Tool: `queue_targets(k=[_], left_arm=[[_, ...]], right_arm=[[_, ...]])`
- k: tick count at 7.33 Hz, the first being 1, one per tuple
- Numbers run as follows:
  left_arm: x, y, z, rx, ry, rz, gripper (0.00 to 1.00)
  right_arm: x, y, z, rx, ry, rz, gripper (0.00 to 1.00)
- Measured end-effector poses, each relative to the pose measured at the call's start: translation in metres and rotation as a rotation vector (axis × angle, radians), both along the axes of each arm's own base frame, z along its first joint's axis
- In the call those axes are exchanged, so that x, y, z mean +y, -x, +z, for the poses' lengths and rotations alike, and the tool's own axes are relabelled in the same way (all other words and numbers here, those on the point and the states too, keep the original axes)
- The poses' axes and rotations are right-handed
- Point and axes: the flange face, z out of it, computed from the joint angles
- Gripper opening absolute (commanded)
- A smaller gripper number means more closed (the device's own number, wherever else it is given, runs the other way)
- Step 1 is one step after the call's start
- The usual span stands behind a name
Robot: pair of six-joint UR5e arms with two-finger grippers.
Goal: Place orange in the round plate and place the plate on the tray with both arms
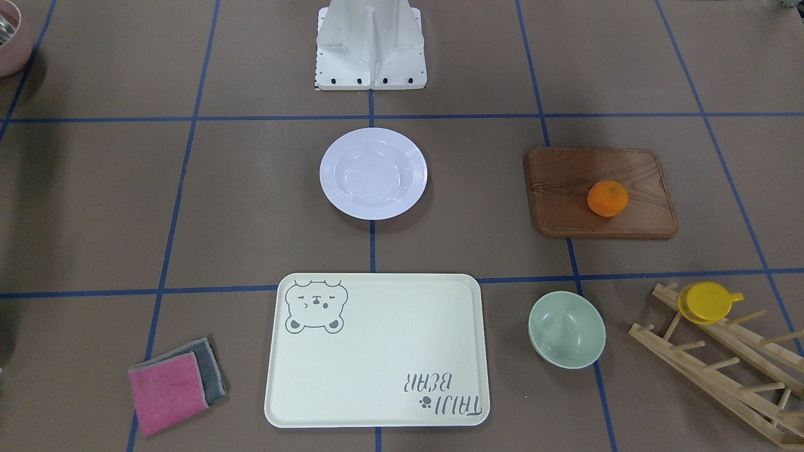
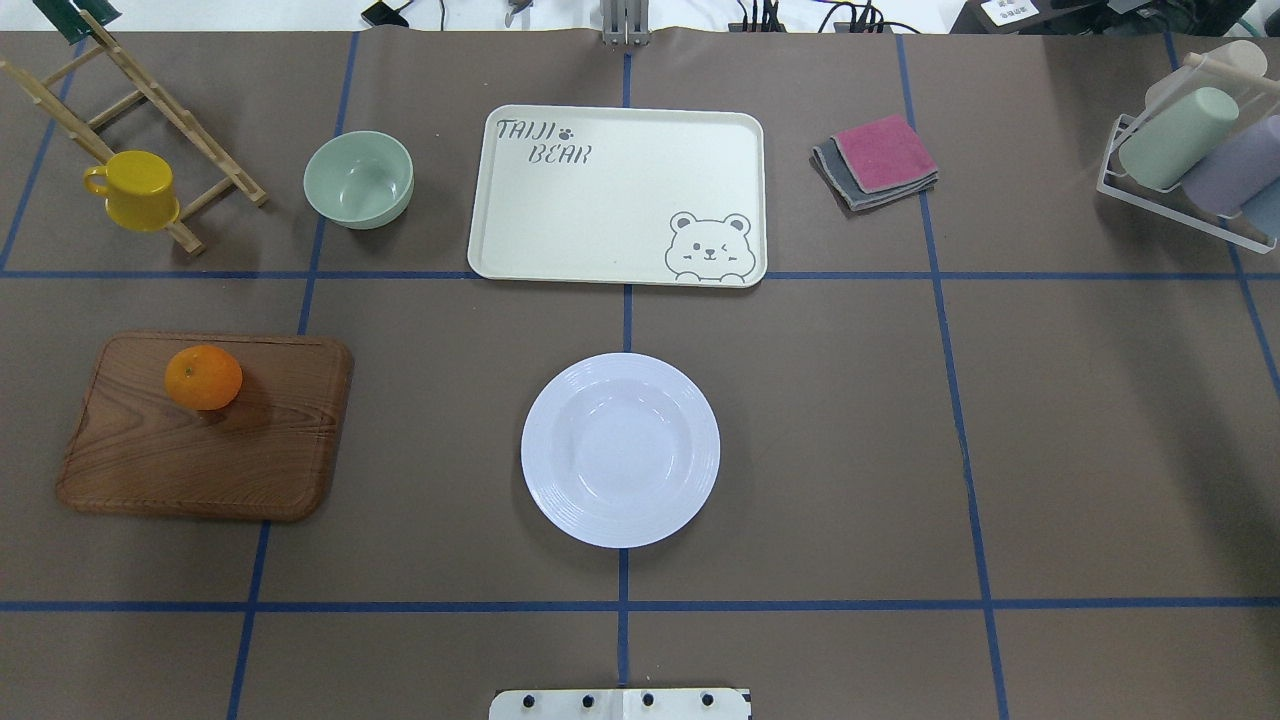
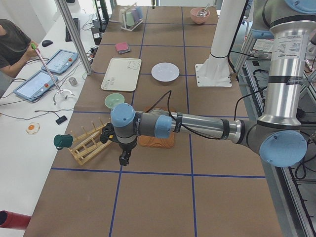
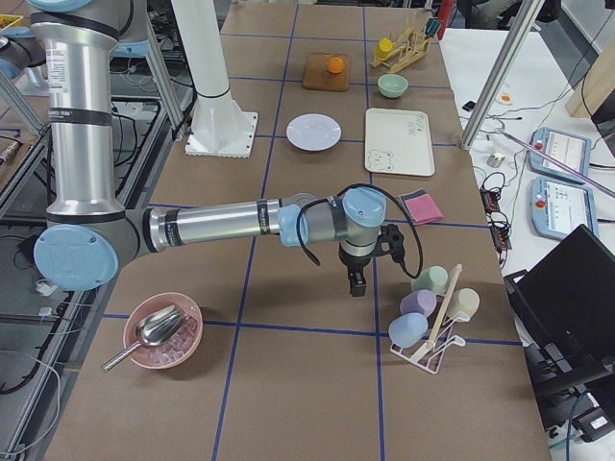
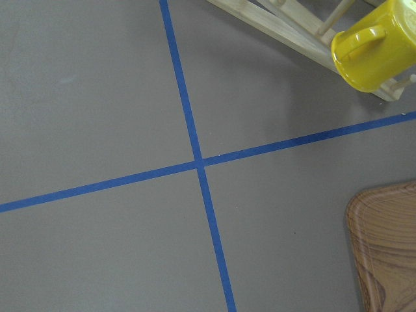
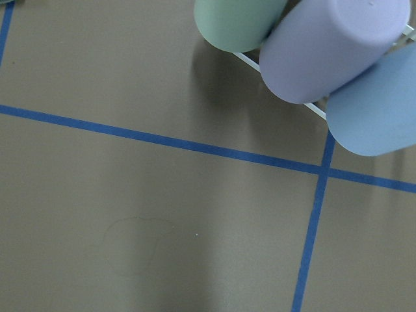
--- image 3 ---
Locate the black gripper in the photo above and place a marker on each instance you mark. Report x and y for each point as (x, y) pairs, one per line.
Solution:
(126, 147)

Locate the white round plate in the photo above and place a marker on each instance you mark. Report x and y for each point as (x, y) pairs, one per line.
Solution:
(165, 72)

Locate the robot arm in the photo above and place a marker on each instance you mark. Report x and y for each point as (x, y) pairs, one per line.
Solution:
(275, 136)

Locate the cream bear tray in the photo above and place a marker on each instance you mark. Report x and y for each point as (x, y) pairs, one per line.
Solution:
(122, 74)

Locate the wooden dish rack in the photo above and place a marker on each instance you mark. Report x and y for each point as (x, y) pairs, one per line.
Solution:
(88, 145)

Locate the wooden cutting board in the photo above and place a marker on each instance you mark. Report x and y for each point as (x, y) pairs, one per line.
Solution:
(153, 142)

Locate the green bowl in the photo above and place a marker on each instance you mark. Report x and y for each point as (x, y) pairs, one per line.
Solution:
(113, 99)

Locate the dark green cup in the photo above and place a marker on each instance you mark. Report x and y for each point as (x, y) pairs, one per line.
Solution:
(63, 141)

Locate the small black device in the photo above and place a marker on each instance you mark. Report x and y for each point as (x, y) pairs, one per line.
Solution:
(61, 119)

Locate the pink reacher grabber stick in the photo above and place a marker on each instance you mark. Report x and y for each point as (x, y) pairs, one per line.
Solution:
(59, 90)

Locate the small metal cylinder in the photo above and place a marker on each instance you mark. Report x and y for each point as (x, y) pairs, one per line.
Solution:
(72, 81)

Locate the fried egg toy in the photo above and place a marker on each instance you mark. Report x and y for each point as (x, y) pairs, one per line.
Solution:
(33, 128)

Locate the pink cloth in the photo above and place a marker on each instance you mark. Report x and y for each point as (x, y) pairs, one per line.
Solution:
(123, 46)

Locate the far blue teach pendant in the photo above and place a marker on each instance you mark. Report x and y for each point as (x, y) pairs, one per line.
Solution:
(61, 61)

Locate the blue teach pendant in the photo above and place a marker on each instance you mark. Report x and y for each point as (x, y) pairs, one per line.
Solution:
(34, 87)
(61, 61)

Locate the near blue teach pendant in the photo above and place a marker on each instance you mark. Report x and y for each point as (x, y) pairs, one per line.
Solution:
(34, 87)

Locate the red cylinder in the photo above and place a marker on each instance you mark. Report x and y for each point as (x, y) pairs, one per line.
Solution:
(12, 220)

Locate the black computer mouse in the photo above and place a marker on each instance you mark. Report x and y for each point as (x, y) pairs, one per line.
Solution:
(46, 43)

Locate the cup holder rack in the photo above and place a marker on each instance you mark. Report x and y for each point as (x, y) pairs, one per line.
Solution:
(131, 16)

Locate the person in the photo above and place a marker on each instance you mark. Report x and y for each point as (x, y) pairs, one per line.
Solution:
(15, 52)

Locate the pink bowl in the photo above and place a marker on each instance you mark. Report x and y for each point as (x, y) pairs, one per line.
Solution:
(198, 19)

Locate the metal spoon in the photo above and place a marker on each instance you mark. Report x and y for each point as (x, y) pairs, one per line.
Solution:
(203, 12)

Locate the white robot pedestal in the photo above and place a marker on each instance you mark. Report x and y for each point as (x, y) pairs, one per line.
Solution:
(215, 71)

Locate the aluminium frame post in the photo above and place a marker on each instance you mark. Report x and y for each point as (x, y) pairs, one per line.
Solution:
(67, 17)

